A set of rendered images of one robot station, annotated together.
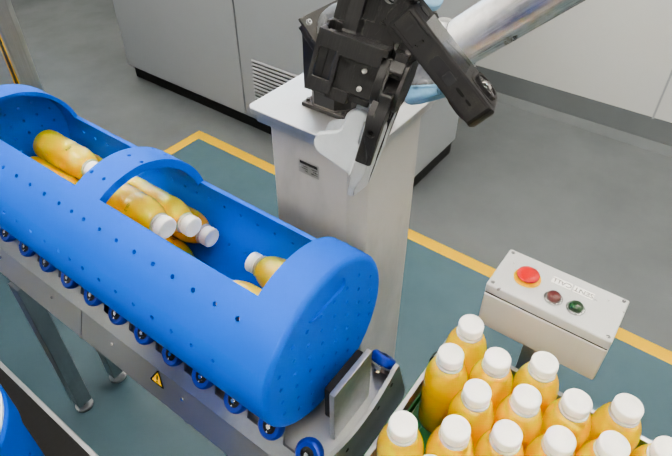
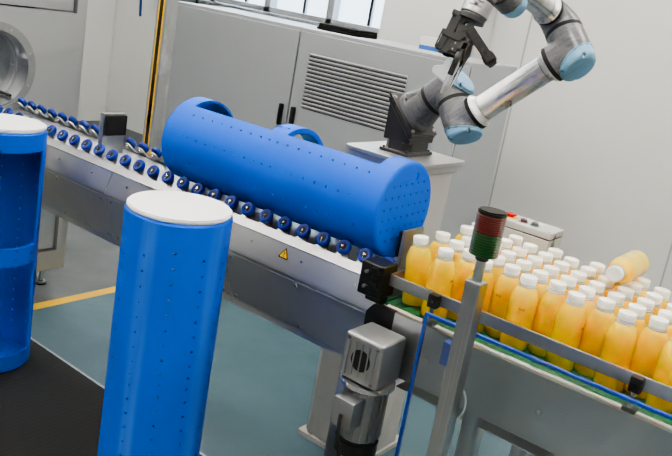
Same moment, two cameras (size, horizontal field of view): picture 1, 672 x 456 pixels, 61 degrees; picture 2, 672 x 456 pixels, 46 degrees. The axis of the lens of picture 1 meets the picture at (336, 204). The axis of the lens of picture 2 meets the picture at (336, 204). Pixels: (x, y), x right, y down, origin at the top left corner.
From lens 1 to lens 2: 1.67 m
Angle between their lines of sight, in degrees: 26
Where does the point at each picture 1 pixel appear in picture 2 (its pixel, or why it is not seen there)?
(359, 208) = not seen: hidden behind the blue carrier
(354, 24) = (453, 30)
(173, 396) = (294, 263)
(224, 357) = (358, 190)
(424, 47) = (475, 37)
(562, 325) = (527, 230)
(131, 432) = not seen: hidden behind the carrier
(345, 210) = not seen: hidden behind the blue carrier
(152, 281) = (319, 163)
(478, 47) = (491, 106)
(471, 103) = (488, 56)
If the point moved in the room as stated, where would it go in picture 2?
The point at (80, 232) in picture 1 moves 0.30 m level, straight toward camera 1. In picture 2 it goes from (274, 148) to (323, 175)
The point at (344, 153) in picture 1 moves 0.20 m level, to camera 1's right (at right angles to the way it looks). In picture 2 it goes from (442, 73) to (518, 86)
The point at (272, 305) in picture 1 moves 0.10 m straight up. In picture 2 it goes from (387, 166) to (394, 130)
